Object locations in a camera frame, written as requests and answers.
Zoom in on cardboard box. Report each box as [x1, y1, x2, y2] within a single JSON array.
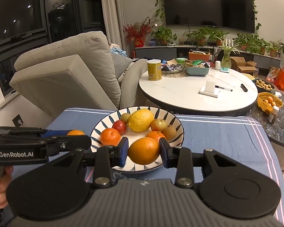
[[230, 56, 259, 75]]

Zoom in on yellow lemon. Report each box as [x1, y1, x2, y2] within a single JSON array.
[[128, 109, 155, 133]]

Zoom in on large brown kiwi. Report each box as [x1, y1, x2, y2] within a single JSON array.
[[163, 125, 177, 140]]

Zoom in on blue striped tablecloth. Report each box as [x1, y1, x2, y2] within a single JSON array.
[[5, 107, 284, 227]]

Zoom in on row of potted plants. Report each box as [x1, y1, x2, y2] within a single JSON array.
[[151, 25, 281, 57]]

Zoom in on orange plastic basket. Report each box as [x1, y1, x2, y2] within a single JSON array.
[[188, 50, 210, 61]]

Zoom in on grey television cabinet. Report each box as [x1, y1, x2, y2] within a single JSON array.
[[135, 44, 282, 69]]

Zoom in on person's left hand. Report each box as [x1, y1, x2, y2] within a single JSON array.
[[0, 166, 14, 209]]

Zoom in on black wall television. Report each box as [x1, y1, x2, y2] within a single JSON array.
[[163, 0, 255, 34]]

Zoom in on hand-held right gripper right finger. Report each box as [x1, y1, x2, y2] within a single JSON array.
[[159, 137, 237, 188]]

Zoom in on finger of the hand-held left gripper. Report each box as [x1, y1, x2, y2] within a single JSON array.
[[39, 129, 70, 139], [58, 135, 92, 152]]

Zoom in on glass vase with spider plant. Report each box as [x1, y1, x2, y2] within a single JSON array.
[[215, 37, 242, 69]]

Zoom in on white curtain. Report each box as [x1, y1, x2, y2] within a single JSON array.
[[101, 0, 129, 59]]

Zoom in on small glass jar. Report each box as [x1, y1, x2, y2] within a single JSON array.
[[267, 105, 280, 124]]

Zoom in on black wall socket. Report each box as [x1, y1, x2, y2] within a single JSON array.
[[12, 115, 24, 129]]

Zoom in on tray of foil snack packets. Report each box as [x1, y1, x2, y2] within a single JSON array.
[[161, 60, 186, 72]]

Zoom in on dark window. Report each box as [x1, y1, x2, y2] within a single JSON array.
[[0, 0, 107, 100]]

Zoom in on black bowl of longans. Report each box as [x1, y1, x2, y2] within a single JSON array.
[[254, 79, 275, 93]]

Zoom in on beige armchair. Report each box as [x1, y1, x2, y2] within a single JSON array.
[[9, 31, 148, 119]]

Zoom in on woven round placemat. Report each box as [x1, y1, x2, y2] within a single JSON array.
[[162, 70, 188, 78]]

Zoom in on wrinkled orange mandarin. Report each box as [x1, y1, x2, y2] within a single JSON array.
[[100, 128, 122, 146]]

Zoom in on white blue striped bowl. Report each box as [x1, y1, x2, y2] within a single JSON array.
[[90, 107, 184, 173]]

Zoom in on red pen holder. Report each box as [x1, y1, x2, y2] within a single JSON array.
[[209, 47, 219, 68]]

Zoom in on teal plastic basket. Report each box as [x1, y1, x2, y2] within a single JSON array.
[[185, 61, 211, 76]]

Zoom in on orange plastic bag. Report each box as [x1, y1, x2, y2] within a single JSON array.
[[275, 67, 284, 91]]

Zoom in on red green apple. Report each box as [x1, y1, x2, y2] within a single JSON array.
[[151, 119, 168, 132]]

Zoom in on smooth large orange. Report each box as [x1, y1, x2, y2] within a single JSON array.
[[128, 137, 160, 165]]

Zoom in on white round table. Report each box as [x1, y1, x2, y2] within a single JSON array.
[[139, 65, 258, 116]]

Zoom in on light blue cloth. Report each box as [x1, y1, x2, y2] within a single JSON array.
[[109, 46, 127, 58]]

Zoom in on white card stand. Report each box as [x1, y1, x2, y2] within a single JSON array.
[[199, 80, 220, 98]]

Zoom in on yellow basket of oranges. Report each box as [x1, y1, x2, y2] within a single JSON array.
[[257, 92, 284, 115]]

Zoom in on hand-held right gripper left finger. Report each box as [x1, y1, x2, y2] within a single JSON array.
[[52, 138, 130, 188]]

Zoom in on red berry plant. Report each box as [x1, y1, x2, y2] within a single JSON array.
[[122, 16, 152, 50]]

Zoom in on grey cushion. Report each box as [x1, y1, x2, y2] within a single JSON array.
[[111, 52, 133, 79]]

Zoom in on hanging green vine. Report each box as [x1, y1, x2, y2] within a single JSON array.
[[154, 0, 166, 26], [250, 0, 262, 34]]

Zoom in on yellow tin can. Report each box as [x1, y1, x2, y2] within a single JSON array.
[[147, 59, 162, 81]]

